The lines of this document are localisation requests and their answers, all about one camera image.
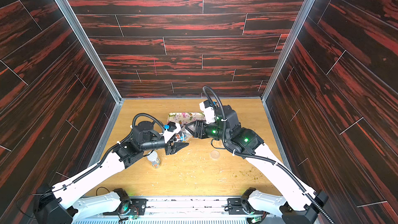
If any clear candy jar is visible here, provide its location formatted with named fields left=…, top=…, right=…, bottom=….
left=176, top=130, right=189, bottom=142

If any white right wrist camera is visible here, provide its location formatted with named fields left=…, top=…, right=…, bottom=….
left=200, top=100, right=216, bottom=124

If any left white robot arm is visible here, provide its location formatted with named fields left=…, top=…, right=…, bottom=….
left=33, top=121, right=188, bottom=224

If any left candy jar with lid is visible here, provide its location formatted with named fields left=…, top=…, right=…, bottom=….
left=147, top=151, right=161, bottom=169

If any left black corrugated cable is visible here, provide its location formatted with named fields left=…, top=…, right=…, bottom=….
left=132, top=113, right=165, bottom=133

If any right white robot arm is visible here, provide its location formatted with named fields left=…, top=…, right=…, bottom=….
left=184, top=105, right=334, bottom=224

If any clear plastic jar lid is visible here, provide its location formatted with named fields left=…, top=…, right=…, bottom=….
left=209, top=150, right=220, bottom=160

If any black corrugated cable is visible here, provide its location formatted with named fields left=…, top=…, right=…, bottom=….
left=132, top=113, right=165, bottom=133
left=201, top=86, right=335, bottom=224

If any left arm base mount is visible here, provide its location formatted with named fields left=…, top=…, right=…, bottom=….
left=114, top=188, right=147, bottom=224

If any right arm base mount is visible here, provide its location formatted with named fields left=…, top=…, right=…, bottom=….
left=224, top=187, right=268, bottom=224

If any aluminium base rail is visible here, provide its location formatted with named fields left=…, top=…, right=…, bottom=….
left=78, top=196, right=284, bottom=224

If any right black corrugated cable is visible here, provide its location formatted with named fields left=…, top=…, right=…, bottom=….
left=201, top=86, right=335, bottom=224

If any floral rectangular tray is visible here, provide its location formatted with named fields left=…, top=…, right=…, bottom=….
left=167, top=112, right=206, bottom=125

